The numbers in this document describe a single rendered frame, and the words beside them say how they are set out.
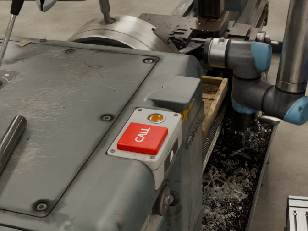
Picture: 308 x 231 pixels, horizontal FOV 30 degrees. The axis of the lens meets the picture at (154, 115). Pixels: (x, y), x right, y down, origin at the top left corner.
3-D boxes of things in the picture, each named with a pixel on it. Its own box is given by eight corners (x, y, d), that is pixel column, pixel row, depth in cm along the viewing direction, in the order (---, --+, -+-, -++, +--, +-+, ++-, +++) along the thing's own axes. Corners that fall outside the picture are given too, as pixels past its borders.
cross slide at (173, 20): (253, 56, 181) (253, 43, 179) (125, 42, 193) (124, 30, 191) (261, 35, 194) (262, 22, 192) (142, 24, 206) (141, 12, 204)
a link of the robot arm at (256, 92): (259, 123, 149) (261, 86, 143) (224, 108, 155) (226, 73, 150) (276, 111, 153) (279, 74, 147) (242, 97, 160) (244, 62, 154)
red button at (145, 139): (156, 161, 81) (156, 149, 80) (116, 154, 83) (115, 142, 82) (168, 138, 86) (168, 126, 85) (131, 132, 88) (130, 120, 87)
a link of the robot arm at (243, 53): (266, 81, 145) (269, 50, 140) (223, 76, 148) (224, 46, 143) (271, 67, 151) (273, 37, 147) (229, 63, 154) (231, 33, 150)
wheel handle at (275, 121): (278, 127, 191) (279, 120, 189) (255, 123, 193) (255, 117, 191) (280, 123, 193) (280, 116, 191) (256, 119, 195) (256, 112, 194)
